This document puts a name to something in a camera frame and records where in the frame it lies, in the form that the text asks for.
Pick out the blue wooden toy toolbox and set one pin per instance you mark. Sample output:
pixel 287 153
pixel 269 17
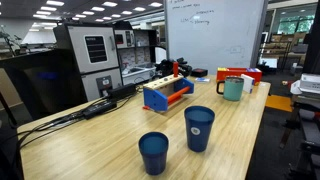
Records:
pixel 155 98

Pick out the small red piece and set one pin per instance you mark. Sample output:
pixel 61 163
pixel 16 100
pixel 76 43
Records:
pixel 146 107

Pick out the white plastic bin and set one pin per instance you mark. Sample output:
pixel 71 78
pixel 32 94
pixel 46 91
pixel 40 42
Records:
pixel 140 75

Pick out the black power adapter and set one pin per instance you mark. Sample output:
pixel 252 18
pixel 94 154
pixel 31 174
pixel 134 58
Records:
pixel 121 90

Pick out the small black box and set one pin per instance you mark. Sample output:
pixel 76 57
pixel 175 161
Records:
pixel 199 72

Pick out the small blue white card box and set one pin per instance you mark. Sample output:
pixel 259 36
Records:
pixel 202 80

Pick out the black shelf unit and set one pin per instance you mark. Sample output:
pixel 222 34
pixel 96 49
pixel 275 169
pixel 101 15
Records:
pixel 141 38

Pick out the tall blue cup with sticker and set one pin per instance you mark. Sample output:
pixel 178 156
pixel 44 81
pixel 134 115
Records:
pixel 199 133

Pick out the black power brick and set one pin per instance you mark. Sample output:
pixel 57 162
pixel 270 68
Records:
pixel 100 107

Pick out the short blue plastic cup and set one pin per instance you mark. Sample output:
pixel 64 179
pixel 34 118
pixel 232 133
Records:
pixel 153 160

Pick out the long red box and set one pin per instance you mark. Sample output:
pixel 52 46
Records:
pixel 238 71

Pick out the white cabinet machine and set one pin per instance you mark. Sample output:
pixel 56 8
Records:
pixel 80 60

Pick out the whiteboard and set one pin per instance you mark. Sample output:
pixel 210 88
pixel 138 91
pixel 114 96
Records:
pixel 226 33

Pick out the black monitor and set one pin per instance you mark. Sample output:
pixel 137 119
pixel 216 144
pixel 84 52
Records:
pixel 43 86

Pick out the orange floor mat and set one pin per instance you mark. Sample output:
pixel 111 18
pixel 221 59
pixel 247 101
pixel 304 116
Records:
pixel 278 103

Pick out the storage rack with cardboard boxes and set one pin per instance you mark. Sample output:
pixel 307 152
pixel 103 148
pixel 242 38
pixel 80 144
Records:
pixel 283 43

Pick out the white printer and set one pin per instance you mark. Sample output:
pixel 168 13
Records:
pixel 310 83

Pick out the black metal stand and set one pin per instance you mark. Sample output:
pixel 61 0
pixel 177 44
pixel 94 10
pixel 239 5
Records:
pixel 310 133

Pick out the black camera equipment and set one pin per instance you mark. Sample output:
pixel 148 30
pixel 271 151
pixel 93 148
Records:
pixel 183 70

